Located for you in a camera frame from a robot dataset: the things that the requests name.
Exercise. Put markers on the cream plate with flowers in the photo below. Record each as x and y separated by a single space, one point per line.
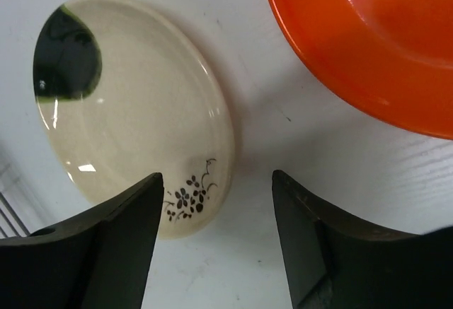
122 94

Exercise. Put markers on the grey wire dish rack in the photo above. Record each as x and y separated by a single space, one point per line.
12 197

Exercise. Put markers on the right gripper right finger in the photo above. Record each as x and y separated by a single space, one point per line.
334 259

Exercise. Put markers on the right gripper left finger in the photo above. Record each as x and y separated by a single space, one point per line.
99 258

